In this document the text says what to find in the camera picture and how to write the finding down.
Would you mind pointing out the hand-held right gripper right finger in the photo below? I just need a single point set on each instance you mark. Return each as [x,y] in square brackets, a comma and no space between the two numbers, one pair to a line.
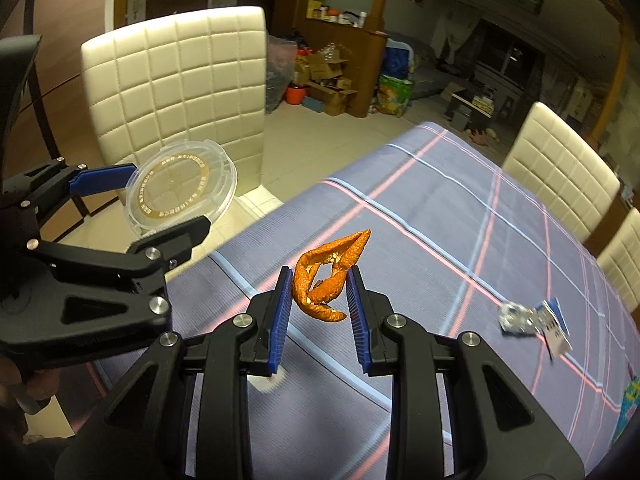
[357,320]

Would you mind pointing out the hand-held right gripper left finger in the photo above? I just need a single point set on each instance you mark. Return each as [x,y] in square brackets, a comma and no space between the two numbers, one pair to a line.
[279,320]

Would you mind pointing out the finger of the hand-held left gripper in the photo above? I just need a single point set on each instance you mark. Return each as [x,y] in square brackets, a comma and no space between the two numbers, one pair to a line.
[100,180]
[115,280]

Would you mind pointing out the orange peel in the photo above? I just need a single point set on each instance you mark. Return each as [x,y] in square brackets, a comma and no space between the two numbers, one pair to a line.
[305,285]

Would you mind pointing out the person's left hand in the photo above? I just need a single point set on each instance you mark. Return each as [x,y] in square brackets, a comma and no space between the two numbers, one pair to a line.
[37,384]

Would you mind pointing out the large cream quilted chair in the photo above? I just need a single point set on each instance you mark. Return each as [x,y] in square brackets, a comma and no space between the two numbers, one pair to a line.
[175,85]

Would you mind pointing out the crumpled clear foil wrapper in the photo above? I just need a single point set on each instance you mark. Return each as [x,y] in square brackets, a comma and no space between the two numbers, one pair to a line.
[515,317]

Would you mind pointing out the white and blue card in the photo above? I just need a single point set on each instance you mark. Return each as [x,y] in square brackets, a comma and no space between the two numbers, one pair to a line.
[555,332]

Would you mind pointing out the translucent plastic sack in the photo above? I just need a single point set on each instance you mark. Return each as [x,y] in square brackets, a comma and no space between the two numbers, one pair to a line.
[280,75]

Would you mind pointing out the orange bucket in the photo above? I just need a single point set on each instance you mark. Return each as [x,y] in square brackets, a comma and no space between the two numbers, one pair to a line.
[296,95]

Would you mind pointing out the open cardboard box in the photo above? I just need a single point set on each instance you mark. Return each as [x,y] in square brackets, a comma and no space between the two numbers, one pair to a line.
[322,67]
[335,99]

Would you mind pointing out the colourful printed sack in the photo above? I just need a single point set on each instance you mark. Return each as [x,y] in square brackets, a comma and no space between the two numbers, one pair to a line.
[395,95]

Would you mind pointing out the low coffee table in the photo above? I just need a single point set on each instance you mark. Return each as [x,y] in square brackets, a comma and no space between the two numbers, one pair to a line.
[470,105]

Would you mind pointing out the wooden cabinet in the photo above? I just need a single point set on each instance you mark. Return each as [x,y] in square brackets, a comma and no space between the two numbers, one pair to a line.
[370,75]

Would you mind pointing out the blue bag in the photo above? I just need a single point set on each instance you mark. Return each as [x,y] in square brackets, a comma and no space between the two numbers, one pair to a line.
[398,60]

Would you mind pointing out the grey sofa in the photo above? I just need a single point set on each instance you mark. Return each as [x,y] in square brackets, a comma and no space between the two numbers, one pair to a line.
[437,67]

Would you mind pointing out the yellow box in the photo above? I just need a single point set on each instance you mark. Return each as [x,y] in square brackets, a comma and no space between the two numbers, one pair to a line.
[313,10]

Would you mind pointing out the colourful printed packet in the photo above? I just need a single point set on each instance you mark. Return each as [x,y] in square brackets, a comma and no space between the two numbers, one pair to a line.
[625,405]

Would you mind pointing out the curtained window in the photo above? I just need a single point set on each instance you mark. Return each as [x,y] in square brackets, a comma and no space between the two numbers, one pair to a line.
[507,55]

